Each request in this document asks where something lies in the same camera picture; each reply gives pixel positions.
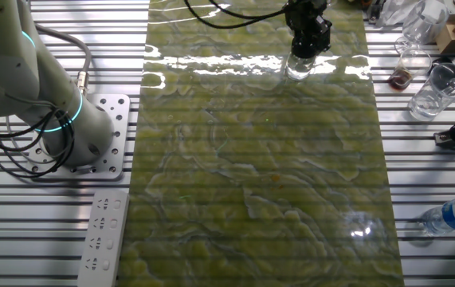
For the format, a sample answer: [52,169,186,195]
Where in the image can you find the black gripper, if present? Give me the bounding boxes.
[284,0,333,55]

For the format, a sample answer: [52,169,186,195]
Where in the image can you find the small clear glass jar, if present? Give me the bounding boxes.
[284,53,317,82]

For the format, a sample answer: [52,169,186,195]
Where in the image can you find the crumpled white tissue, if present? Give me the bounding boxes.
[377,0,418,28]

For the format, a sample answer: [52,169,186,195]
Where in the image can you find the glass with brown residue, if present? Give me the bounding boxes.
[387,47,433,92]

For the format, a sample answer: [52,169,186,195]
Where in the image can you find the clear wine glass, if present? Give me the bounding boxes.
[393,0,450,55]

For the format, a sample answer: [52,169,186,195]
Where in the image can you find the clear plastic measuring cup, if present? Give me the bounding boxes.
[407,62,455,123]

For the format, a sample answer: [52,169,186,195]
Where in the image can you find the green marble pattern mat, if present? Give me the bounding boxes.
[117,0,406,287]

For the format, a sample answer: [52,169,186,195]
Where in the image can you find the silver robot mounting plate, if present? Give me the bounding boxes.
[25,93,131,179]

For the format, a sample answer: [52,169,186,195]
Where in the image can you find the white power strip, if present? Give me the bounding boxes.
[77,191,131,287]

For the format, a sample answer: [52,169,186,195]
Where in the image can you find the thick grey robot cable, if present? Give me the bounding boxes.
[35,24,93,97]

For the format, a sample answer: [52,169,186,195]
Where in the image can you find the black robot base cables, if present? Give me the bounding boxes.
[0,107,76,180]

